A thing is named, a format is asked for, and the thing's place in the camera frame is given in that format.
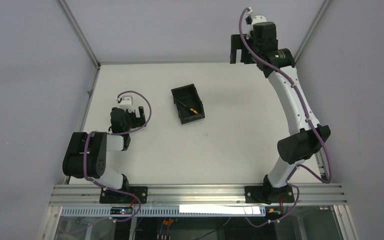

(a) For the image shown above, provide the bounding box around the black yellow screwdriver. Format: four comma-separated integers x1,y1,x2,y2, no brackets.
177,100,199,115

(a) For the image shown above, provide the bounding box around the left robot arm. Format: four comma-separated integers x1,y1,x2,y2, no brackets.
62,106,146,192

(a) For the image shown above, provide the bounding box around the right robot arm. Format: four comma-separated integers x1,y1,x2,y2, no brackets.
230,22,331,204

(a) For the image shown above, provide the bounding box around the black plastic bin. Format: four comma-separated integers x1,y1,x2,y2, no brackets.
171,83,205,125

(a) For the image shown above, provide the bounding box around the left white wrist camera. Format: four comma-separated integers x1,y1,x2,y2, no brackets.
117,95,135,113

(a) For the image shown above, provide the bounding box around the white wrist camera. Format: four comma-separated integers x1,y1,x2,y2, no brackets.
245,8,267,26
117,95,135,113

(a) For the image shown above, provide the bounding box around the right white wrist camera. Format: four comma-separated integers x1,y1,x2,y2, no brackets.
245,8,267,26

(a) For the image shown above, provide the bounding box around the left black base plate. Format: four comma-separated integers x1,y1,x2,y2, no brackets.
99,186,149,204

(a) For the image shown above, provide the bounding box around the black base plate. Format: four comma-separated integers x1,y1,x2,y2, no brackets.
99,186,149,204
244,185,295,205

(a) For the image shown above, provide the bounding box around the white slotted cable duct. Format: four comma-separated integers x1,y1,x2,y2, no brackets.
61,204,266,218

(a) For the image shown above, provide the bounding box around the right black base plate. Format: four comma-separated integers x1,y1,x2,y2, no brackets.
244,185,295,205

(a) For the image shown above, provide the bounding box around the aluminium front rail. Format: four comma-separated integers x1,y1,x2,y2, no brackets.
49,183,347,207

